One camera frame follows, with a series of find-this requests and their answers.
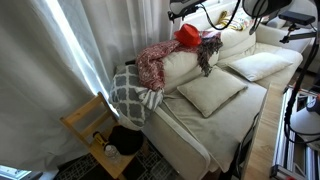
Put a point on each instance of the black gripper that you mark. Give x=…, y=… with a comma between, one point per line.
x=185, y=7

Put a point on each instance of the red sequin hat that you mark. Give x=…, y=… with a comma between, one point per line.
x=187, y=35

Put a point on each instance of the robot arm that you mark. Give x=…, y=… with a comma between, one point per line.
x=266, y=6

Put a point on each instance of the black hat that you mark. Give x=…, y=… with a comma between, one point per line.
x=126, y=140

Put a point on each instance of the yellow patterned pillow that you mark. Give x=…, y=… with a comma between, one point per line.
x=236, y=20

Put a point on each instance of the beige sofa back cushion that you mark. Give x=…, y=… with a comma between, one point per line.
x=180, y=66
x=238, y=41

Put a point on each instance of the white sheer curtain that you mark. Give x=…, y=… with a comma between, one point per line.
x=30, y=83
x=126, y=26

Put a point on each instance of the red patterned fringed blanket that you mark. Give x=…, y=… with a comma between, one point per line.
x=150, y=63

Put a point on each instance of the beige throw pillow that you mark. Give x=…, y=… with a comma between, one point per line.
x=258, y=65
x=210, y=90

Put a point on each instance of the grey white patterned blanket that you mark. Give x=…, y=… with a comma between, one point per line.
x=126, y=100

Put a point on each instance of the beige fabric sofa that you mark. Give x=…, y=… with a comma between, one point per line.
x=216, y=133

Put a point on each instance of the black stand pole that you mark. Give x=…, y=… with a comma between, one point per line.
x=295, y=86

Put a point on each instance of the yellow black flashlight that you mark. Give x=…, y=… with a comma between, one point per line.
x=100, y=139

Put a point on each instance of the dark patterned rug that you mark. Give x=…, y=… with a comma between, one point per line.
x=156, y=166

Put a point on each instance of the clear plastic water bottle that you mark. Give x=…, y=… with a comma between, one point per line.
x=112, y=152

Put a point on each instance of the white rounded cover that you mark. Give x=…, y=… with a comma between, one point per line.
x=305, y=123

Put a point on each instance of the black camera on stand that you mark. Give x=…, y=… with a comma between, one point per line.
x=296, y=17

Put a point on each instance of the metal rail frame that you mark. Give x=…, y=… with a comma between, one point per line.
x=293, y=160

